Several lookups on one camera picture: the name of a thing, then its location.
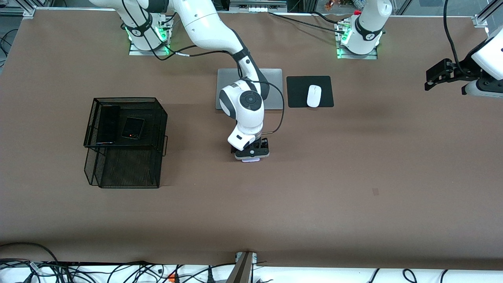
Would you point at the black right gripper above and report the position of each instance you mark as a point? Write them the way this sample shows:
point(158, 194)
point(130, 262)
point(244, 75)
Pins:
point(262, 146)

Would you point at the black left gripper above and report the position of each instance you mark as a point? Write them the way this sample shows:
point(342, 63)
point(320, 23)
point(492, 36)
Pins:
point(462, 70)

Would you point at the lavender flip phone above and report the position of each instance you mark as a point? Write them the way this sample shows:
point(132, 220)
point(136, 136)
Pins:
point(250, 160)

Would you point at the black flip phone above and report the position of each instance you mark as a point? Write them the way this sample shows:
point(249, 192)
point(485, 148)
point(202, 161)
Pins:
point(133, 127)

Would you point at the long black smartphone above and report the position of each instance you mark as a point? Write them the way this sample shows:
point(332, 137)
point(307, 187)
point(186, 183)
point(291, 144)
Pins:
point(108, 125)

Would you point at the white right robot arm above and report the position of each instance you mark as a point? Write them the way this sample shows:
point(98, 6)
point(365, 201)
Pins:
point(204, 23)

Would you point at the black mouse pad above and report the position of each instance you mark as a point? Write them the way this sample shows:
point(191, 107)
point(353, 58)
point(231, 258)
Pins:
point(298, 92)

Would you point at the white computer mouse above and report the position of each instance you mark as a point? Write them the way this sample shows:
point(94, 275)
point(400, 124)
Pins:
point(314, 96)

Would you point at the grey closed laptop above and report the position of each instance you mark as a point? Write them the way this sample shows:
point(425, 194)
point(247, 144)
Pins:
point(226, 74)

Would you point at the black mesh two-tier tray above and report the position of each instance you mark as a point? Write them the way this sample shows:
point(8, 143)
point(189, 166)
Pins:
point(151, 169)

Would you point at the grey socket strip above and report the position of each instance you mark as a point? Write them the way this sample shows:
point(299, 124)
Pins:
point(257, 8)

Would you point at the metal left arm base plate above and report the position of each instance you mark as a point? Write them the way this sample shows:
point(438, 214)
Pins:
point(371, 57)

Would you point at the aluminium frame profile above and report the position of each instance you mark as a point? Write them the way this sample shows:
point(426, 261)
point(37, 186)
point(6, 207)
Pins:
point(481, 19)
point(29, 12)

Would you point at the grey metal camera mount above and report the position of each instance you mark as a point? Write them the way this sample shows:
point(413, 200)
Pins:
point(241, 271)

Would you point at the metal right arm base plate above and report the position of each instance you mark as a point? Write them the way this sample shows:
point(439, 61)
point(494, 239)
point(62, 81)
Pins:
point(135, 52)

